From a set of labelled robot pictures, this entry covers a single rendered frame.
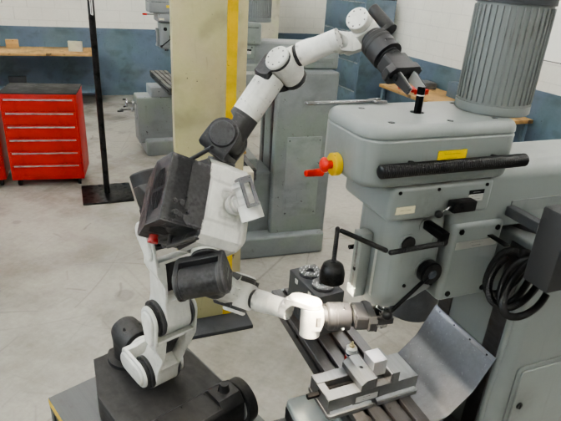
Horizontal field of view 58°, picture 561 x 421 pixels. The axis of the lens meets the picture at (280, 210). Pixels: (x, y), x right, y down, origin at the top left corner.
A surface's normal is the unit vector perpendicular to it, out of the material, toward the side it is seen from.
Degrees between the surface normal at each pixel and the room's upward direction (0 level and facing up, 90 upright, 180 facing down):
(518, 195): 90
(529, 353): 88
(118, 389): 0
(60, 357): 0
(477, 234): 90
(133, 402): 0
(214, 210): 58
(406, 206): 90
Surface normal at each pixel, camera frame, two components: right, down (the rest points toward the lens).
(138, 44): 0.37, 0.41
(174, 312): 0.67, 0.20
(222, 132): -0.12, -0.07
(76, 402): 0.06, -0.91
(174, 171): 0.65, -0.17
